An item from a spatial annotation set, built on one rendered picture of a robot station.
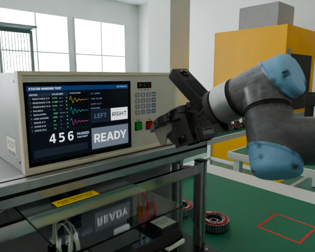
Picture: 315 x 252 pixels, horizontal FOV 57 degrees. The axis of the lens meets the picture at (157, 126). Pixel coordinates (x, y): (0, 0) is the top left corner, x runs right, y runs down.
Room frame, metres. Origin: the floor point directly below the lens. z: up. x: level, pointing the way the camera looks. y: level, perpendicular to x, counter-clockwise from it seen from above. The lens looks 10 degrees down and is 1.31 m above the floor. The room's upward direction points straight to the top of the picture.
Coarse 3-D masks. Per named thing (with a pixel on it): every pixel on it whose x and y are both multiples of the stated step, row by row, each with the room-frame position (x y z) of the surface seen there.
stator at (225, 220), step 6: (210, 216) 1.05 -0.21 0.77; (216, 216) 1.05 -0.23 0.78; (222, 216) 1.03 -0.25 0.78; (210, 222) 0.99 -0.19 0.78; (216, 222) 0.98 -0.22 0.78; (222, 222) 0.98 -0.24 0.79; (228, 222) 1.00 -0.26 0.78; (210, 228) 0.97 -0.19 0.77; (216, 228) 0.96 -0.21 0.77; (222, 228) 0.97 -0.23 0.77
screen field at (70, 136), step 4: (56, 132) 0.60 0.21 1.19; (60, 132) 0.60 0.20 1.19; (64, 132) 0.61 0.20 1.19; (68, 132) 0.61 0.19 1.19; (72, 132) 0.62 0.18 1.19; (48, 136) 0.58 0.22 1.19; (52, 136) 0.59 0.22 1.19; (56, 136) 0.60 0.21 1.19; (60, 136) 0.60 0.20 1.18; (64, 136) 0.61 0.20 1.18; (68, 136) 0.61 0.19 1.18; (72, 136) 0.62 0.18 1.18; (48, 140) 0.58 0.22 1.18; (52, 140) 0.59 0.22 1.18; (56, 140) 0.60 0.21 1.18; (60, 140) 0.60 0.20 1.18; (64, 140) 0.61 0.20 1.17; (68, 140) 0.61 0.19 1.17; (72, 140) 0.62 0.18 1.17; (48, 144) 0.58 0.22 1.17
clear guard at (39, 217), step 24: (72, 192) 0.59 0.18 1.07; (120, 192) 0.59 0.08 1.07; (144, 192) 0.59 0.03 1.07; (24, 216) 0.48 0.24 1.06; (48, 216) 0.48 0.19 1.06; (72, 216) 0.48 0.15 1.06; (96, 216) 0.48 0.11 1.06; (120, 216) 0.48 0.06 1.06; (144, 216) 0.48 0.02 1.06; (168, 216) 0.49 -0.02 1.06; (48, 240) 0.40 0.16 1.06; (72, 240) 0.40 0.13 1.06; (96, 240) 0.40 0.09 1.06; (120, 240) 0.42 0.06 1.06; (144, 240) 0.44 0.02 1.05; (192, 240) 0.48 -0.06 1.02
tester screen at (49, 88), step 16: (32, 96) 0.57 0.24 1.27; (48, 96) 0.59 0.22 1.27; (64, 96) 0.61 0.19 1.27; (80, 96) 0.64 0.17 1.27; (96, 96) 0.66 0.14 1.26; (112, 96) 0.69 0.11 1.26; (32, 112) 0.57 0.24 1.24; (48, 112) 0.59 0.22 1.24; (64, 112) 0.61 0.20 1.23; (80, 112) 0.64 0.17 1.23; (32, 128) 0.56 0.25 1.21; (48, 128) 0.59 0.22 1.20; (64, 128) 0.61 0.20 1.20; (80, 128) 0.63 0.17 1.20; (128, 128) 0.73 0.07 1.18; (32, 144) 0.56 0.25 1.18; (64, 144) 0.61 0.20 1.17; (32, 160) 0.56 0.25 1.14
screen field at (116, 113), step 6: (108, 108) 0.69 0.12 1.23; (114, 108) 0.70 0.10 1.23; (120, 108) 0.71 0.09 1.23; (126, 108) 0.72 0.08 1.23; (96, 114) 0.66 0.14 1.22; (102, 114) 0.67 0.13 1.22; (108, 114) 0.68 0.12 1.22; (114, 114) 0.70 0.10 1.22; (120, 114) 0.71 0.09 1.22; (126, 114) 0.72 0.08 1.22; (96, 120) 0.66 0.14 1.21; (102, 120) 0.67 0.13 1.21; (108, 120) 0.68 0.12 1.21
